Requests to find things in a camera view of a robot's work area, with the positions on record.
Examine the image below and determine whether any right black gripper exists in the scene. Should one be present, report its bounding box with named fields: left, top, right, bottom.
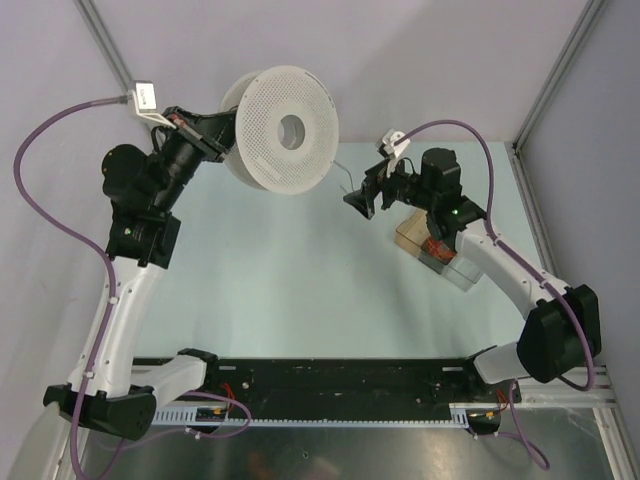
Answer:
left=344, top=153, right=437, bottom=219

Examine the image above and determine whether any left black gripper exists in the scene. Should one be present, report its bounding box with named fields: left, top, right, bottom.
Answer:
left=150, top=105, right=247, bottom=213

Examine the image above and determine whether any brown thin wire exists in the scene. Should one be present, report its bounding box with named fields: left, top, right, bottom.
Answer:
left=332, top=159, right=354, bottom=196

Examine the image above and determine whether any white perforated cable spool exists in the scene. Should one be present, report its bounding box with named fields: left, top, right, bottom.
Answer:
left=220, top=65, right=339, bottom=195

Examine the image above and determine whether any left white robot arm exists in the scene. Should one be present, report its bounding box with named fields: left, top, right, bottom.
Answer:
left=43, top=107, right=236, bottom=440

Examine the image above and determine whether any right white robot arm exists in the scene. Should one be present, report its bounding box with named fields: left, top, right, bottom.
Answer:
left=343, top=148, right=601, bottom=401

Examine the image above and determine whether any smoky grey plastic bin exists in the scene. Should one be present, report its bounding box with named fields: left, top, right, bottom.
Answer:
left=418, top=237, right=457, bottom=274

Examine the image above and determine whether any clear plastic bin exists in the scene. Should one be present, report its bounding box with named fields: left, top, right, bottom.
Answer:
left=441, top=256, right=483, bottom=292

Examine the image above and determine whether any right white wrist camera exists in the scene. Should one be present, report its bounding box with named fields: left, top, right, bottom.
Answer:
left=376, top=129, right=410, bottom=174

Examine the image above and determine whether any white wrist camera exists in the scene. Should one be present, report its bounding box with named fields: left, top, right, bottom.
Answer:
left=376, top=129, right=410, bottom=174
left=127, top=80, right=174, bottom=128

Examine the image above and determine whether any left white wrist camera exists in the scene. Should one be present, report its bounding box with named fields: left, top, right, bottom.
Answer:
left=127, top=80, right=174, bottom=128

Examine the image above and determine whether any red wire bundle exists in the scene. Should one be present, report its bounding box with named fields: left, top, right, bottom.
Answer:
left=424, top=239, right=456, bottom=262

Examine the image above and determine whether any left aluminium corner post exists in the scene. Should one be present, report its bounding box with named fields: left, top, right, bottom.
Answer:
left=73, top=0, right=133, bottom=92

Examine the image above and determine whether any aluminium corner post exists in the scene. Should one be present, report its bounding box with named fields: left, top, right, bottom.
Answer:
left=512, top=0, right=610, bottom=152
left=73, top=0, right=133, bottom=92

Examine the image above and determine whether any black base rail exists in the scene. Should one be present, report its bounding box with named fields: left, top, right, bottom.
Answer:
left=132, top=355, right=521, bottom=421

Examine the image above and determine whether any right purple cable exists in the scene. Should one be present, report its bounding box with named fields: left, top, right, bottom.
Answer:
left=394, top=119, right=596, bottom=391

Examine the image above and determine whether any right aluminium corner post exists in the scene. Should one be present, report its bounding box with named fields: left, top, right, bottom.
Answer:
left=512, top=0, right=610, bottom=152

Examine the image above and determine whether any white slotted cable duct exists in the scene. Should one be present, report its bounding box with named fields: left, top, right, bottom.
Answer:
left=151, top=406, right=497, bottom=429

